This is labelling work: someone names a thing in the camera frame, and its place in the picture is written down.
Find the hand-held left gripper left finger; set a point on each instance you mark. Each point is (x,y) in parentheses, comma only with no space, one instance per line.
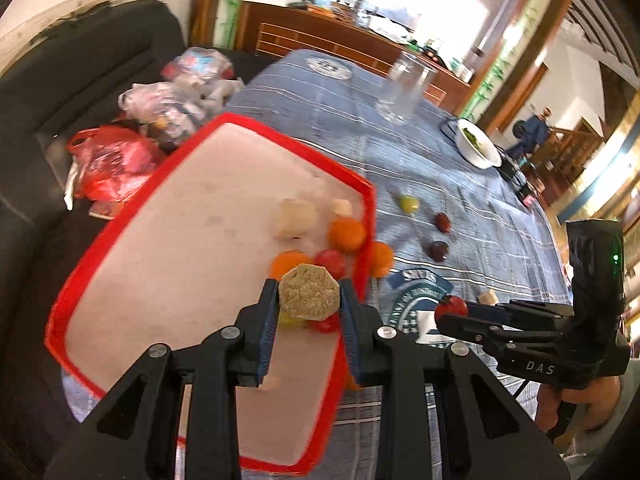
(267,332)

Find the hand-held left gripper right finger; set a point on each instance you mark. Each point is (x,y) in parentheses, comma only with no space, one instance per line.
(350,332)

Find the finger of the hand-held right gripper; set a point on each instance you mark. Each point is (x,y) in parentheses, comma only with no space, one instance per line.
(470,327)
(520,310)

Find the red tomato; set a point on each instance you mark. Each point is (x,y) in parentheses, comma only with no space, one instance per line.
(325,325)
(330,260)
(451,306)

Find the large orange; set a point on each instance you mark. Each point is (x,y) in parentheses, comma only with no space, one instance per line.
(346,234)

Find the red rimmed white tray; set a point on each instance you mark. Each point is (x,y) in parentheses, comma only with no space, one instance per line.
(175,260)

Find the person's right forearm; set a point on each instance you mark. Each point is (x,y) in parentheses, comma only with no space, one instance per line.
(620,435)

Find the person's right hand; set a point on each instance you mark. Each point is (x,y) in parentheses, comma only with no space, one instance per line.
(595,400)

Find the dark purple fruit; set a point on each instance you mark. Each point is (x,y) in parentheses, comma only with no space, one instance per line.
(438,250)

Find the red oval fruit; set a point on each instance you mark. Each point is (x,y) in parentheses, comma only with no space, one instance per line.
(442,221)

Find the green round fruit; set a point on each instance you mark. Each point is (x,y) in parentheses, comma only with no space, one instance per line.
(409,203)

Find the wooden staircase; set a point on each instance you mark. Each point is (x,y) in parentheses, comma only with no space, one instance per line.
(575,152)

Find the white bowl with greens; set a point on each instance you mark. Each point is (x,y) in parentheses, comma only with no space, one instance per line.
(477,142)

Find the red plastic bag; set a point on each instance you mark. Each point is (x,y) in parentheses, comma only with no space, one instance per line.
(112,165)

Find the tall clear plastic cup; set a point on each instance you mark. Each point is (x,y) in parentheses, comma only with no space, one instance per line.
(405,87)

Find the white plastic bag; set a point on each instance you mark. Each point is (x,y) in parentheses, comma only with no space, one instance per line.
(160,105)

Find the clear bag with blue print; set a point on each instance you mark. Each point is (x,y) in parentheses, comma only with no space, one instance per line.
(200,67)

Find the wooden cabinet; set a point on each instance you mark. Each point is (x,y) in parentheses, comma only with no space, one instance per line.
(320,35)

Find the black sofa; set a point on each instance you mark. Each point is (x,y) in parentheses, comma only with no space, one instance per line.
(50,85)

